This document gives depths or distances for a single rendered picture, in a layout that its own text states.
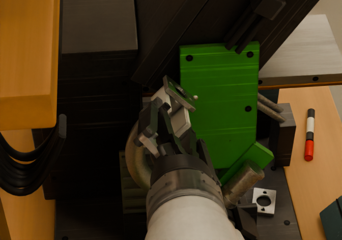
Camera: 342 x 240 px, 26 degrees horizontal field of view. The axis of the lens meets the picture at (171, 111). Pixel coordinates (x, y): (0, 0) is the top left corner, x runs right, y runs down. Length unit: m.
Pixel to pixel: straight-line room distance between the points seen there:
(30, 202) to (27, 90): 0.79
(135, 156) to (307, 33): 0.41
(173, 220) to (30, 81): 0.23
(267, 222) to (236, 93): 0.31
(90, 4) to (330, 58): 0.41
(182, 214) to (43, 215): 0.62
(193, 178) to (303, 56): 0.50
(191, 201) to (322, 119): 0.75
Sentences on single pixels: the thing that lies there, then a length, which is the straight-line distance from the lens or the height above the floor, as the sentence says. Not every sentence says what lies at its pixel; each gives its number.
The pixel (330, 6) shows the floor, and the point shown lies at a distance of 3.33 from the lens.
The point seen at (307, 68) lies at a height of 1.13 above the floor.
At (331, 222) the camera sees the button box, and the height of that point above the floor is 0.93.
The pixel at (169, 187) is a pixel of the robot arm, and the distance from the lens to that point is 0.82.
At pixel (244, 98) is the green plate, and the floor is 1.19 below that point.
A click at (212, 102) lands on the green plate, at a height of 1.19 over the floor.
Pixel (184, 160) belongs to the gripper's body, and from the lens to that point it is 0.87.
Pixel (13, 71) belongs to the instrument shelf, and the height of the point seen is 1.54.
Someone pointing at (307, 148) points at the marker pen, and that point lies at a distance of 1.42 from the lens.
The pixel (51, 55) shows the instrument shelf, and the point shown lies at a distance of 0.63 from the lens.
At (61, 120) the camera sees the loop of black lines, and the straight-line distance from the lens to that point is 0.97.
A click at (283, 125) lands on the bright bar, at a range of 1.32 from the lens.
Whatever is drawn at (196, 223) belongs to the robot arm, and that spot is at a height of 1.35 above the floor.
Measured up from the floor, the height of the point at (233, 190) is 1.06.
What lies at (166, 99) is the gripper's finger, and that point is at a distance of 1.02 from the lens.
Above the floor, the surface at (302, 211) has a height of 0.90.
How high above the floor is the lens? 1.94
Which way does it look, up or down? 45 degrees down
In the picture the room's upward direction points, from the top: straight up
